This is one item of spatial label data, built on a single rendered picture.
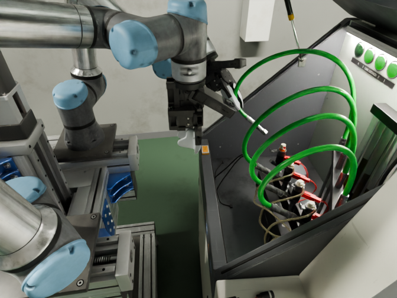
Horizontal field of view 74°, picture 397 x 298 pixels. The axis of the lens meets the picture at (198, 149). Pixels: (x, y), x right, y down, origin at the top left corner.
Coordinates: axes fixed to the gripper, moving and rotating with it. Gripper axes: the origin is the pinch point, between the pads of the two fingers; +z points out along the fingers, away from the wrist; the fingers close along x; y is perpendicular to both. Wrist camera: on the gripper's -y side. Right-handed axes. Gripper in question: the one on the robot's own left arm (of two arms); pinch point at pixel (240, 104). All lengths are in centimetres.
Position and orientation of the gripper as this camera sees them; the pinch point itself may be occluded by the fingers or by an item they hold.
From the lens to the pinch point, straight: 93.7
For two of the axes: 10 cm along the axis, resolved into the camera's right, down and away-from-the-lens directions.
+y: -6.9, 3.7, 6.1
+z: 5.0, 8.6, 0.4
